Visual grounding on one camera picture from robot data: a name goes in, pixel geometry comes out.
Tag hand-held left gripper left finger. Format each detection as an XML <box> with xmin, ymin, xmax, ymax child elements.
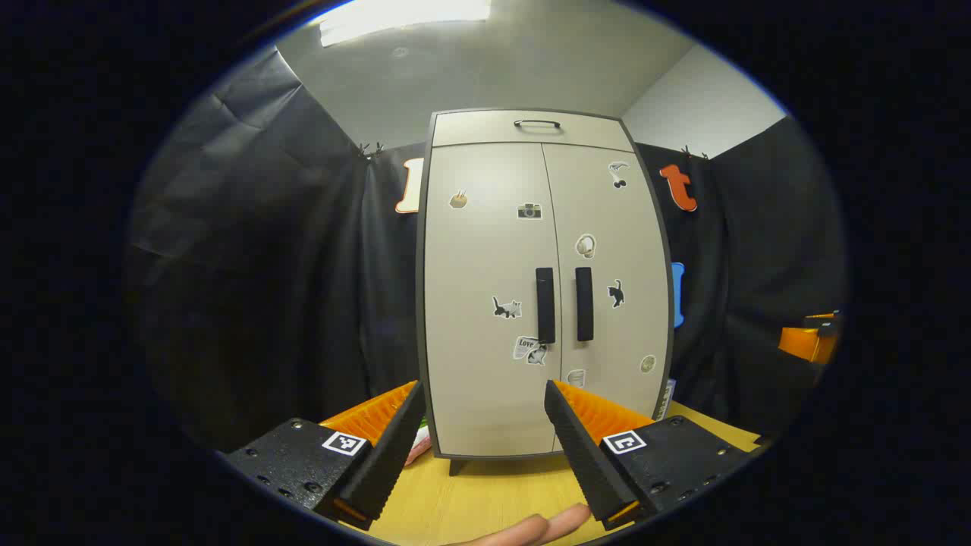
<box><xmin>225</xmin><ymin>381</ymin><xmax>427</xmax><ymax>532</ymax></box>

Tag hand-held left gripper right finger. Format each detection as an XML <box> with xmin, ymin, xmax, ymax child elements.
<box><xmin>544</xmin><ymin>379</ymin><xmax>759</xmax><ymax>532</ymax></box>

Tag grey double-door shoe cabinet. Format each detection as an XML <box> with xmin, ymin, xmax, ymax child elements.
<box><xmin>416</xmin><ymin>108</ymin><xmax>677</xmax><ymax>477</ymax></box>

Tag grey cabinet door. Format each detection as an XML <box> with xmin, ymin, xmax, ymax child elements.
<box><xmin>423</xmin><ymin>143</ymin><xmax>564</xmax><ymax>459</ymax></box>
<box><xmin>542</xmin><ymin>143</ymin><xmax>673</xmax><ymax>425</ymax></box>

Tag black backdrop cloth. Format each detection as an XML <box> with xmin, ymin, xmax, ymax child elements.
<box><xmin>125</xmin><ymin>45</ymin><xmax>847</xmax><ymax>456</ymax></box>

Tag ceiling light panel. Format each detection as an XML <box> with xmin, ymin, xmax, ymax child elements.
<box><xmin>319</xmin><ymin>0</ymin><xmax>492</xmax><ymax>48</ymax></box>

